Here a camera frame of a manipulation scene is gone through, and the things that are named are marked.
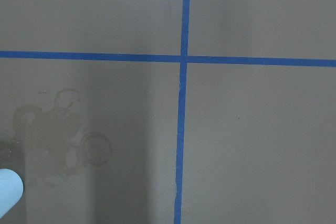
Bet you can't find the light blue plastic cup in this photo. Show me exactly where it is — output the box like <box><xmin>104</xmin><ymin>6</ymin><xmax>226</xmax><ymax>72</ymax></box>
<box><xmin>0</xmin><ymin>168</ymin><xmax>24</xmax><ymax>218</ymax></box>

